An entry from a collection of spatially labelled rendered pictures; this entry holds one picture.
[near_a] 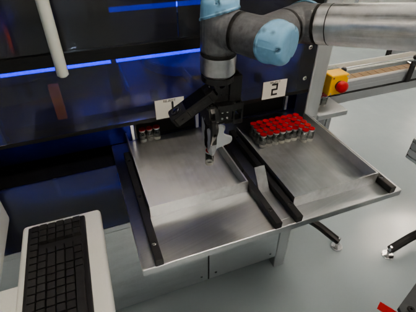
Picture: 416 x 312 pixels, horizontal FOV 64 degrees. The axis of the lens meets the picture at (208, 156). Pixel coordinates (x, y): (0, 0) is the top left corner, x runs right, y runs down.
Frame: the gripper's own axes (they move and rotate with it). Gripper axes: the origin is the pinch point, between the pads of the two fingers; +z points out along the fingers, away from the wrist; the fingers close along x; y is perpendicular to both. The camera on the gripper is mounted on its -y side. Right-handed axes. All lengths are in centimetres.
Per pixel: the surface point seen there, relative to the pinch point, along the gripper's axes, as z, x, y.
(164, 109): -1.5, 19.1, -6.6
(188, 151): 12.0, 15.0, -1.2
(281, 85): -2.4, 20.9, 31.2
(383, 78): 9, 34, 87
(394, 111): 104, 129, 220
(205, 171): 11.7, 4.4, 0.8
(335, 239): 93, 19, 78
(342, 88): 1, 18, 53
